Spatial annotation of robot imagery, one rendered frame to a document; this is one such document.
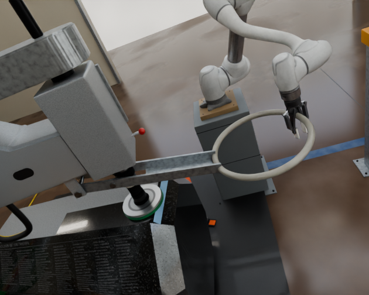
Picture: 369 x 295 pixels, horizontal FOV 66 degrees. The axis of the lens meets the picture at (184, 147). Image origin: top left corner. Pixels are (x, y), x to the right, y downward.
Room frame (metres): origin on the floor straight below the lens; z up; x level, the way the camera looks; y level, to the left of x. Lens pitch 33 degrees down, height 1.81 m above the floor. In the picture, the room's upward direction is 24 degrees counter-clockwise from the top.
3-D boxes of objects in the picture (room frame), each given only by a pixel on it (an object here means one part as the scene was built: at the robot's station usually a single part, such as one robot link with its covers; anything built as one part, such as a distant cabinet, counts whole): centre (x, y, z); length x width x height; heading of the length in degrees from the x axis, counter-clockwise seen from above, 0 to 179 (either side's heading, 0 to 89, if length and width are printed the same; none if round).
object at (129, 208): (1.12, 0.31, 0.89); 0.21 x 0.21 x 0.01
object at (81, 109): (1.12, 0.39, 1.37); 0.36 x 0.22 x 0.45; 86
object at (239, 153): (1.88, -0.36, 0.40); 0.50 x 0.50 x 0.80; 76
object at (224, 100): (1.88, -0.34, 0.86); 0.22 x 0.18 x 0.06; 87
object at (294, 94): (1.12, -0.55, 1.13); 0.09 x 0.09 x 0.06
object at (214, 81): (1.88, -0.37, 1.00); 0.18 x 0.16 x 0.22; 101
